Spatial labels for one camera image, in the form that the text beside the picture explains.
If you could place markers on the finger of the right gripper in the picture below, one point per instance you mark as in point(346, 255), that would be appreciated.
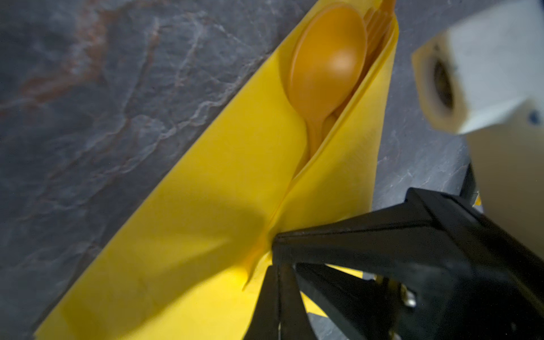
point(360, 309)
point(361, 242)

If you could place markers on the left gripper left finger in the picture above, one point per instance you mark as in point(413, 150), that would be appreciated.
point(265, 321)

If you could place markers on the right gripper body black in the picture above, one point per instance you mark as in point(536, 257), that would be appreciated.
point(509, 306)

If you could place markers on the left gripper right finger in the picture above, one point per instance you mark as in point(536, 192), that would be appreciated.
point(294, 323)

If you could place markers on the yellow paper napkin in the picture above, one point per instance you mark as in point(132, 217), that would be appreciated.
point(189, 263)

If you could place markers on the orange plastic spoon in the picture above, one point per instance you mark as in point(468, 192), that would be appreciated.
point(325, 66)

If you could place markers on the orange plastic fork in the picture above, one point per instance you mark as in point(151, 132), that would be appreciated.
point(378, 25)

